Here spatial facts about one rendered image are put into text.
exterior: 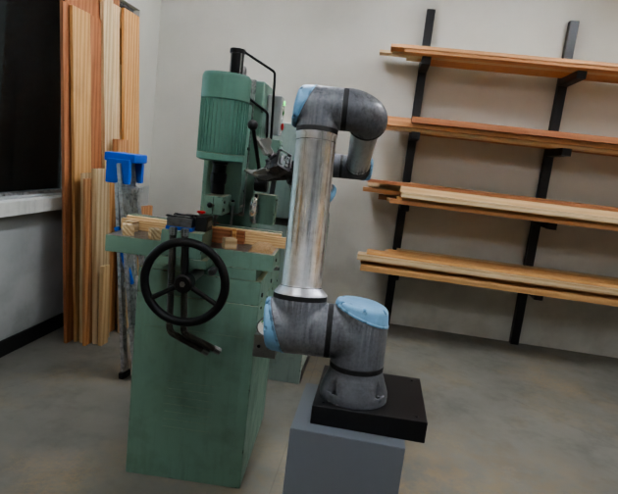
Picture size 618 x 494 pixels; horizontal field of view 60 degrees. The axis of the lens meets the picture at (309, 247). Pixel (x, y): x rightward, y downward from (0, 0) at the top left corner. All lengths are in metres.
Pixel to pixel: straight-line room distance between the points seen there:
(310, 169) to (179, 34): 3.32
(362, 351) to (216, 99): 1.02
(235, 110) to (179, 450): 1.27
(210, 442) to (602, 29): 3.80
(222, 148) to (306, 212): 0.60
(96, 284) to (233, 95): 1.78
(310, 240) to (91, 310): 2.22
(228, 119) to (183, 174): 2.62
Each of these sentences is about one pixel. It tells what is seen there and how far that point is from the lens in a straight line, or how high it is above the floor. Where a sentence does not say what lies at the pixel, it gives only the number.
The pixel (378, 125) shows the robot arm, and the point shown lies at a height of 1.35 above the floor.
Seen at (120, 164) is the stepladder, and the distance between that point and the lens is 2.82.
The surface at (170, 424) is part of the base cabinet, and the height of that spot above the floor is 0.22.
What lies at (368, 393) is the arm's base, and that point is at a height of 0.65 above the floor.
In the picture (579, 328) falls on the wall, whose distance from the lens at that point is 4.67.
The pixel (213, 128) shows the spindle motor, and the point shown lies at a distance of 1.95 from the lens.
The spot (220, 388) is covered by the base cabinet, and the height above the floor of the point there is 0.39.
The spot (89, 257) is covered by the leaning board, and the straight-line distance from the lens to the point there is 3.37.
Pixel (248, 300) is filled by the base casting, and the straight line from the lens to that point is 1.90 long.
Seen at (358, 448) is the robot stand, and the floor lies 0.53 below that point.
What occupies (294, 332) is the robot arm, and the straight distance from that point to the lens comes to 1.44.
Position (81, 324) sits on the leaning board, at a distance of 3.49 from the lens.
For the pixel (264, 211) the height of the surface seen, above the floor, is 1.01.
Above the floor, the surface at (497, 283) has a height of 0.54.
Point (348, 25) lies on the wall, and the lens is 4.37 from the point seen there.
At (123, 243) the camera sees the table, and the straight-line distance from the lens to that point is 1.99.
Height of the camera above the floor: 1.25
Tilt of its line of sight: 10 degrees down
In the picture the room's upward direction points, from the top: 7 degrees clockwise
